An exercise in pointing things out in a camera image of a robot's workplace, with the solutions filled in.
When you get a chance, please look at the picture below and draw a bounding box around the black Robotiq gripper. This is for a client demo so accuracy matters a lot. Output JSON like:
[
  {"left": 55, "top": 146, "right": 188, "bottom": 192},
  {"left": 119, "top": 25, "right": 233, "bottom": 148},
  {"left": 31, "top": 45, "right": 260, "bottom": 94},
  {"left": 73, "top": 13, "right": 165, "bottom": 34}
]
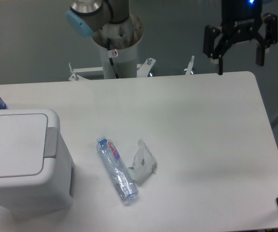
[{"left": 203, "top": 0, "right": 278, "bottom": 75}]

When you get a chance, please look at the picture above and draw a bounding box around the white trash can body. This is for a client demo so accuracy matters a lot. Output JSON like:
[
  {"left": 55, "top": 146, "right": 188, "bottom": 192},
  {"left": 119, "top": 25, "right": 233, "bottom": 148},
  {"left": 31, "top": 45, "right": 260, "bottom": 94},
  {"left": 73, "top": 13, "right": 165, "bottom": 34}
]
[{"left": 0, "top": 109, "right": 75, "bottom": 211}]

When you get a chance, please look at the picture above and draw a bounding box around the white trash can lid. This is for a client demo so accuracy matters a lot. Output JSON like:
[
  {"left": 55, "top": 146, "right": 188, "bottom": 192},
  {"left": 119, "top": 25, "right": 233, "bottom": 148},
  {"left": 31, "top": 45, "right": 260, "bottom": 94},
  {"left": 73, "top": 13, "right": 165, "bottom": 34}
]
[{"left": 0, "top": 112, "right": 59, "bottom": 178}]

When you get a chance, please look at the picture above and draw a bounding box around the crumpled white plastic wrapper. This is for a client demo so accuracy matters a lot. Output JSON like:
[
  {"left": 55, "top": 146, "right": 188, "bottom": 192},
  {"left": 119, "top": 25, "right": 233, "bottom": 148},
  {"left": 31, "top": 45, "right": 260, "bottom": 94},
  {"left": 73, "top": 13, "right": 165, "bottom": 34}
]
[{"left": 127, "top": 139, "right": 158, "bottom": 185}]

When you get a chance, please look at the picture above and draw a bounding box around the clear plastic water bottle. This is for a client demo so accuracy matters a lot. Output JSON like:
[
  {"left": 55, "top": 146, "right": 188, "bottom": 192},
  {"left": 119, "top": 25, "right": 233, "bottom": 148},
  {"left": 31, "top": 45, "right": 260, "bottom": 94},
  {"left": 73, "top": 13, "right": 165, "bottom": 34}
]
[{"left": 96, "top": 136, "right": 139, "bottom": 203}]

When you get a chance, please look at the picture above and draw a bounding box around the white metal base frame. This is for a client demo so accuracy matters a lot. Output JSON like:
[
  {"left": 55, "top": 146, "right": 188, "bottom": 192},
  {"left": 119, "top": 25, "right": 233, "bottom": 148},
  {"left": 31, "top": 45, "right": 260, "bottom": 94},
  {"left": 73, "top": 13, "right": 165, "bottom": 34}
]
[{"left": 68, "top": 55, "right": 195, "bottom": 81}]

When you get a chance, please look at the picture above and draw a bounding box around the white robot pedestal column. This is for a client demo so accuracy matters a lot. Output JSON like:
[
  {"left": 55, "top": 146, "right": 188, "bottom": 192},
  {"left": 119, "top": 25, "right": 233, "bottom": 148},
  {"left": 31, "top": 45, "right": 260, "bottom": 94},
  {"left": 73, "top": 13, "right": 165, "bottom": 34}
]
[{"left": 92, "top": 14, "right": 143, "bottom": 79}]

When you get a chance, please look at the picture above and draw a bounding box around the black cable on pedestal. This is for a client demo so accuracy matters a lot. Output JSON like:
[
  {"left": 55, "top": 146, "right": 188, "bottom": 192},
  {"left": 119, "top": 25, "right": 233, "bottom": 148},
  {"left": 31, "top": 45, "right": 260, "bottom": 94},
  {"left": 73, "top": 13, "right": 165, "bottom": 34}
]
[{"left": 106, "top": 37, "right": 120, "bottom": 79}]

